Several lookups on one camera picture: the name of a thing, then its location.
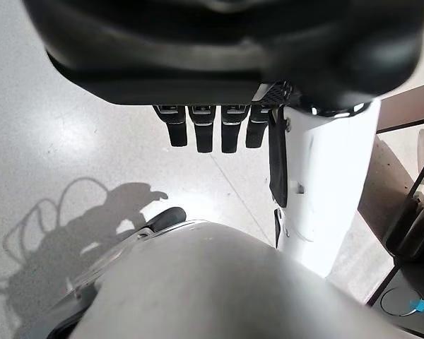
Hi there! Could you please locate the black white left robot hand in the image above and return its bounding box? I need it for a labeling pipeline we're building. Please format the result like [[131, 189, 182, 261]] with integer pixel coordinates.
[[20, 0, 424, 280]]

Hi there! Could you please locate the brown wooden stool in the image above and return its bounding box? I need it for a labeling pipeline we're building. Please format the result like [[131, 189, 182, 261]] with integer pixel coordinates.
[[356, 80, 424, 339]]

